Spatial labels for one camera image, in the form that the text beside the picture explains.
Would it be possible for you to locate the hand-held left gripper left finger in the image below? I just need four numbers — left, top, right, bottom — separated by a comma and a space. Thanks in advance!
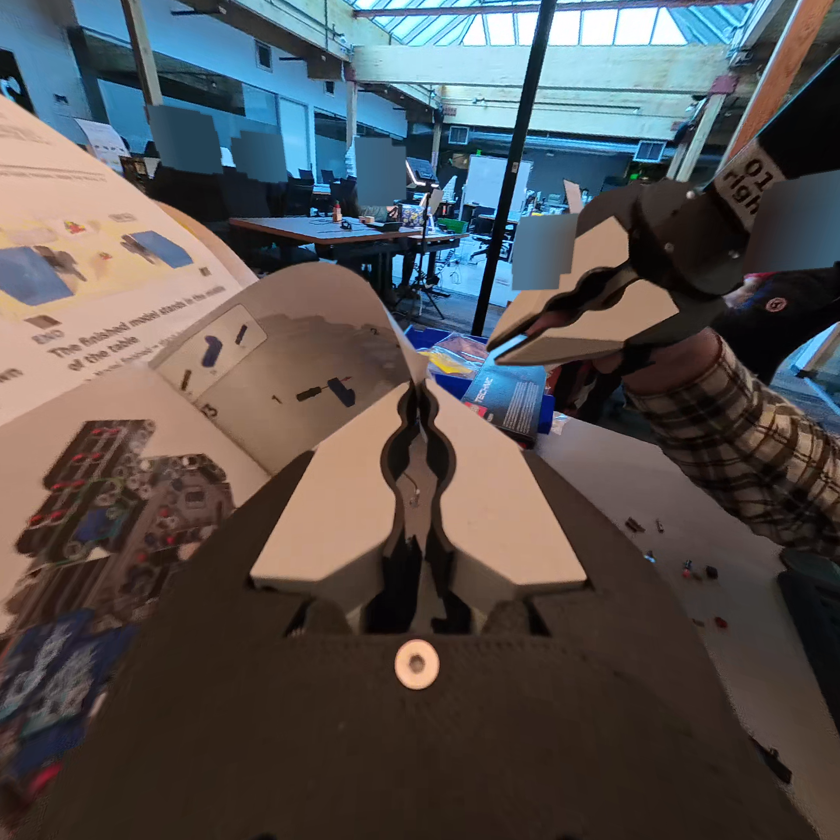
249, 381, 422, 634

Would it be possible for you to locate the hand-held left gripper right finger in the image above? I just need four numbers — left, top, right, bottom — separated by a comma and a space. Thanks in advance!
422, 379, 588, 632

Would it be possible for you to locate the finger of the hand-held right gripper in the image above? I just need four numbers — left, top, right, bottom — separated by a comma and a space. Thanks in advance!
493, 279, 681, 367
486, 215, 642, 353

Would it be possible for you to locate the instruction booklet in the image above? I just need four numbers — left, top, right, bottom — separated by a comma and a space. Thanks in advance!
0, 262, 429, 632

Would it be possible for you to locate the person's right forearm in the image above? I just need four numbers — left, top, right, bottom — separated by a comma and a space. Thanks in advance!
623, 335, 840, 547

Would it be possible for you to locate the grey desk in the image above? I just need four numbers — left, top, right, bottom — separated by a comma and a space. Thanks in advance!
525, 412, 840, 840

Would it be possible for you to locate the brown top office desk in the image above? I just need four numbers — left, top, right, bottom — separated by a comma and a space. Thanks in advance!
228, 215, 471, 306

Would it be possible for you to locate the printed task instruction sheet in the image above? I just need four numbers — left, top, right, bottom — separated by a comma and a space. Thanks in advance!
0, 95, 261, 429

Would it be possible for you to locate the person's right hand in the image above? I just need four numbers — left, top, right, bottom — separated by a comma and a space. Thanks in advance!
591, 327, 721, 396

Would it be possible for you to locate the whiteboard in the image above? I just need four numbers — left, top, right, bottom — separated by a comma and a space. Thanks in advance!
462, 155, 534, 228

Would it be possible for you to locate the toy truck set box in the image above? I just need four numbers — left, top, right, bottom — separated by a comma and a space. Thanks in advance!
461, 363, 556, 442

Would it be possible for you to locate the black metal pole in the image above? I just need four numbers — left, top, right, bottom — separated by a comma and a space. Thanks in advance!
471, 0, 559, 337

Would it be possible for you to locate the blue storage bin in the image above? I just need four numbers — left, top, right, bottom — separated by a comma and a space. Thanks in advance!
403, 325, 557, 435

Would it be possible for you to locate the blue flame print panel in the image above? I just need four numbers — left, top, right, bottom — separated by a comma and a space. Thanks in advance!
0, 610, 140, 788

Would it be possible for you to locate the wooden post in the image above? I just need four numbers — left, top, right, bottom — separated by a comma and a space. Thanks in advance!
725, 0, 836, 168

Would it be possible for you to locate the black wall sign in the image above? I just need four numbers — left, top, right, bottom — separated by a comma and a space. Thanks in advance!
0, 49, 35, 114

